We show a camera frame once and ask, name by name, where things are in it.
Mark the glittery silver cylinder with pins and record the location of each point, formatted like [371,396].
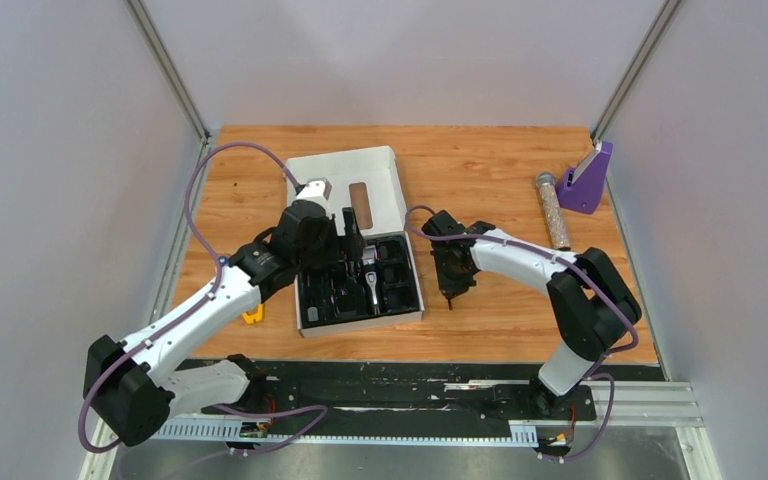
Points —
[552,212]

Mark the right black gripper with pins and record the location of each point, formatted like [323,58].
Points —
[452,288]

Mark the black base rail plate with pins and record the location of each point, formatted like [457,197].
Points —
[409,400]

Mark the yellow plastic triangle toy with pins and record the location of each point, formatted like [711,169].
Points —
[254,316]

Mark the white box with black tray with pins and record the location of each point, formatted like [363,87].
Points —
[367,180]

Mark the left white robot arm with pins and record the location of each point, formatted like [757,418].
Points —
[136,384]

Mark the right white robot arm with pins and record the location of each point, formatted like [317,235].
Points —
[594,309]

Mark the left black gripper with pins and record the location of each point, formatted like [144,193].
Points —
[353,238]

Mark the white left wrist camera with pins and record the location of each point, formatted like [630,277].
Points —
[317,191]

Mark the purple wedge stand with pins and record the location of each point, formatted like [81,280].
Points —
[580,188]

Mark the small clear oil bottle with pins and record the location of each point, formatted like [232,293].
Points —
[313,314]

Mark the black silver hair clipper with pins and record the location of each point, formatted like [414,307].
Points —
[370,274]

